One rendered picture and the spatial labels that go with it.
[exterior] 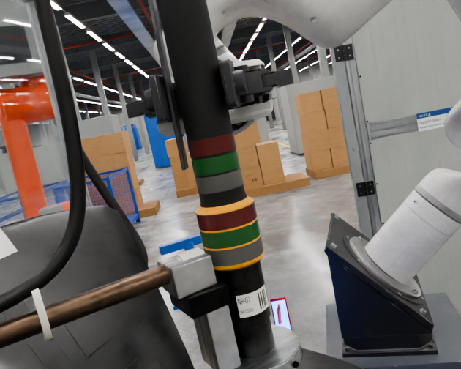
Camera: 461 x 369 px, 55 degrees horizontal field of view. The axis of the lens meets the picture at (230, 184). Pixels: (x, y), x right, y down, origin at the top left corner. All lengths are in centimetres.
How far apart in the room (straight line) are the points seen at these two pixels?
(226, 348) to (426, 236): 73
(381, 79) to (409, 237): 125
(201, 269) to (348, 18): 36
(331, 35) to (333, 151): 806
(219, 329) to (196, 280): 4
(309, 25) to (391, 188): 170
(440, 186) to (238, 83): 74
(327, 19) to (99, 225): 34
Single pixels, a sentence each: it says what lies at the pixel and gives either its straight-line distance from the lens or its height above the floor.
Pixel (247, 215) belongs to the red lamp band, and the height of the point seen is 141.
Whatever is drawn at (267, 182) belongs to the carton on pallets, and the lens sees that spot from 796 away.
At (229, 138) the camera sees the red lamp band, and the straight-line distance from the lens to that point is 31.
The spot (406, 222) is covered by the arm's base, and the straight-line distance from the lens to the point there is 102.
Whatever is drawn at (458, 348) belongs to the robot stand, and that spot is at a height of 93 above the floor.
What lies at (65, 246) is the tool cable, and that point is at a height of 143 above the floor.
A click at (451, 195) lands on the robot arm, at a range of 100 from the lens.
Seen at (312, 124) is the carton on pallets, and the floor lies 102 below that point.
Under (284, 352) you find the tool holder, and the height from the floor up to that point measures 131.
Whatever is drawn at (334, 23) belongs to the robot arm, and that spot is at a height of 156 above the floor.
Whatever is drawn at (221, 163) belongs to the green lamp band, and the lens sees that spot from 31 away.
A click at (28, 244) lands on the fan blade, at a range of 43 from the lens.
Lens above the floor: 149
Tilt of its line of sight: 9 degrees down
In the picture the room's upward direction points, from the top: 12 degrees counter-clockwise
